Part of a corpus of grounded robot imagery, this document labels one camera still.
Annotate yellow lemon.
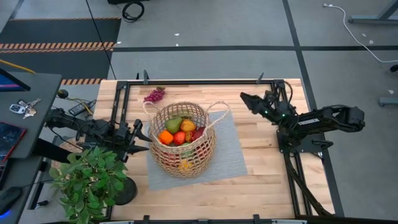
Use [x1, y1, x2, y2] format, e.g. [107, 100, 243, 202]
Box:
[178, 159, 194, 172]

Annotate black hazard striped floor mat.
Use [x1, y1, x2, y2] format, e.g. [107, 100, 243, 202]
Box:
[0, 17, 122, 85]

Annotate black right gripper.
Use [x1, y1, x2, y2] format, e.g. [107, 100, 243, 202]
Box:
[239, 90, 299, 126]

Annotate black aluminium table frame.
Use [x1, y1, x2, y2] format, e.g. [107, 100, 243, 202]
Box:
[107, 79, 336, 224]

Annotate green leafy plant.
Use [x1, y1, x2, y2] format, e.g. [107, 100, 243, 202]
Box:
[48, 146, 129, 224]

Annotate coiled black cable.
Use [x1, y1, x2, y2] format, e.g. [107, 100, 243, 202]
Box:
[121, 1, 146, 23]

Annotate computer monitor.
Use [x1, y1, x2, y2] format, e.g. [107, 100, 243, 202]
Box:
[0, 67, 32, 93]

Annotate yellow cable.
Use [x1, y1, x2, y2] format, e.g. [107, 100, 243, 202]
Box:
[0, 58, 37, 75]

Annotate key bunch with fob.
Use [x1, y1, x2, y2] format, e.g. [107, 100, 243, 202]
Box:
[9, 98, 42, 120]

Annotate purple grape bunch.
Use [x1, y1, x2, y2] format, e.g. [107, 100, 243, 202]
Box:
[142, 86, 166, 104]

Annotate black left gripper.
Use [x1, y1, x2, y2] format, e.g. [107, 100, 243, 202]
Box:
[114, 118, 153, 162]

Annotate round woven placemat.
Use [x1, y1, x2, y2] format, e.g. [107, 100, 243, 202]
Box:
[51, 139, 85, 170]

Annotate black power adapter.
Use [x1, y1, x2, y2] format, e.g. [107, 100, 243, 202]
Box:
[68, 101, 96, 118]

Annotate round red tomato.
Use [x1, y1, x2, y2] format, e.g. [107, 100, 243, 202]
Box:
[172, 131, 187, 146]

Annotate grey woven table mat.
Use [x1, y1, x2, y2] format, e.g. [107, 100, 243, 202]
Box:
[146, 110, 249, 191]

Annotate orange red mango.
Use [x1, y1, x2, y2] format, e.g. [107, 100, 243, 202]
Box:
[180, 119, 197, 133]

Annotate thin black floor cable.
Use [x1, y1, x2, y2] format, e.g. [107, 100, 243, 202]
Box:
[85, 0, 118, 80]

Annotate red pomegranate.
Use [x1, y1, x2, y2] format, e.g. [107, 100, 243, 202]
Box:
[193, 126, 206, 141]

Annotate grey furniture foot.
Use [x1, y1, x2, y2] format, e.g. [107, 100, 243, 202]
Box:
[378, 96, 398, 107]

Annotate white floor cable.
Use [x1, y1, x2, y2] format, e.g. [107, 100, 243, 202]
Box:
[323, 2, 398, 64]

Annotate dark grey desk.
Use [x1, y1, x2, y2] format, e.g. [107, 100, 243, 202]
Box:
[0, 71, 63, 224]

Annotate grey desk base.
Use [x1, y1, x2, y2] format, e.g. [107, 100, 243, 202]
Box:
[347, 0, 398, 25]

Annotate orange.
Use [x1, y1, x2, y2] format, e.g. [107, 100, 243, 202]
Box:
[158, 129, 174, 146]

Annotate red edged tablet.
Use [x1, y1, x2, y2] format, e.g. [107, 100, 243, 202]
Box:
[0, 121, 27, 162]

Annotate black plant pot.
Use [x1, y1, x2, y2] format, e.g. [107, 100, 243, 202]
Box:
[113, 177, 139, 207]

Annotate woven wicker basket with handles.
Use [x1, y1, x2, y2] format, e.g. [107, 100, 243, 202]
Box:
[142, 100, 231, 179]

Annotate green pear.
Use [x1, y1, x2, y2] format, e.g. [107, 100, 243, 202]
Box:
[164, 116, 183, 135]

